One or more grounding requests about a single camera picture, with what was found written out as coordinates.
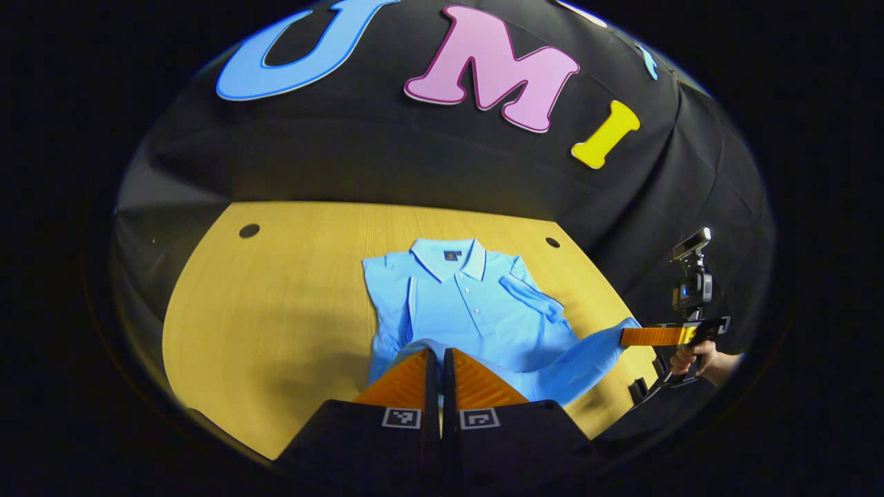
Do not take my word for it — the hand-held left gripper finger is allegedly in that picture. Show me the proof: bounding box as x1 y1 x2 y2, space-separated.
442 347 605 487
275 347 443 487

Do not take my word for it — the light blue T-shirt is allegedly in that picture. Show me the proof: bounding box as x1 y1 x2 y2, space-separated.
361 237 643 408

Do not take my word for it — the black backdrop cloth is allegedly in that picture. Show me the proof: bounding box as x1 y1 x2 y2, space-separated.
110 0 778 449

